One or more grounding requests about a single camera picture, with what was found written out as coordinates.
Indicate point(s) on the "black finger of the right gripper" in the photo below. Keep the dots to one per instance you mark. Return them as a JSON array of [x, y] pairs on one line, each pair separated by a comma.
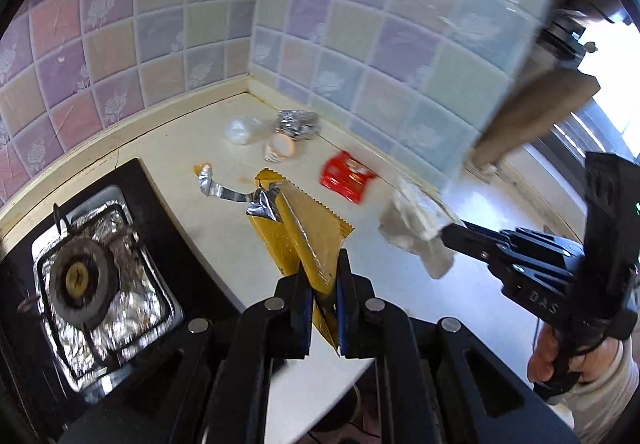
[[478, 242]]

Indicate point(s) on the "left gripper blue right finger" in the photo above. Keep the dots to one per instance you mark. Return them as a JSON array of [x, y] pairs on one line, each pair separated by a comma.
[[351, 294]]

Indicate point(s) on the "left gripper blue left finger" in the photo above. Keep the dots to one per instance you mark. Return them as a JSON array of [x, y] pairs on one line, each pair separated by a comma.
[[294, 320]]

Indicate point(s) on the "white tissue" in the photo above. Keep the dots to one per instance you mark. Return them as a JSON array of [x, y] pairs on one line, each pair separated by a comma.
[[413, 221]]

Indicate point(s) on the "yellow snack wrapper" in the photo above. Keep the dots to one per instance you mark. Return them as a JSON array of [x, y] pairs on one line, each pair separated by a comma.
[[308, 236]]

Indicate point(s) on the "white sleeve forearm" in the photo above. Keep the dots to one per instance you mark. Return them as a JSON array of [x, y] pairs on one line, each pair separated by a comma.
[[598, 406]]

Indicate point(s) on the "person's right hand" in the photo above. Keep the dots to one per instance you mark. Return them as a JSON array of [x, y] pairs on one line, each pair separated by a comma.
[[590, 366]]

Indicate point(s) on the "red snack wrapper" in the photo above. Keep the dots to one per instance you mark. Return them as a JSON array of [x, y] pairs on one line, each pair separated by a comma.
[[346, 176]]

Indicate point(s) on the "aluminium foil burner liner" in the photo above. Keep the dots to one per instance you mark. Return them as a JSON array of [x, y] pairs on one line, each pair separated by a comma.
[[142, 311]]

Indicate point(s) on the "black gas stove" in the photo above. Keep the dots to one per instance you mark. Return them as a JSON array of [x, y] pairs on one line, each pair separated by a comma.
[[165, 394]]

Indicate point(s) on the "brown wooden board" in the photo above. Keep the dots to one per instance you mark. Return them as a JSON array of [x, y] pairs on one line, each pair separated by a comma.
[[532, 111]]

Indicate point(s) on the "crumpled aluminium foil ball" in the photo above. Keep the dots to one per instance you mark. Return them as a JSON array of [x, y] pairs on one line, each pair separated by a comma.
[[300, 125]]

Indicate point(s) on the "clear plastic bag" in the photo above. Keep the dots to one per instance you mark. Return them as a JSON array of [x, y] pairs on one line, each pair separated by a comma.
[[242, 131]]

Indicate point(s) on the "round gas burner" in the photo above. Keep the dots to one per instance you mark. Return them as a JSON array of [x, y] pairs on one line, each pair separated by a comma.
[[83, 281]]

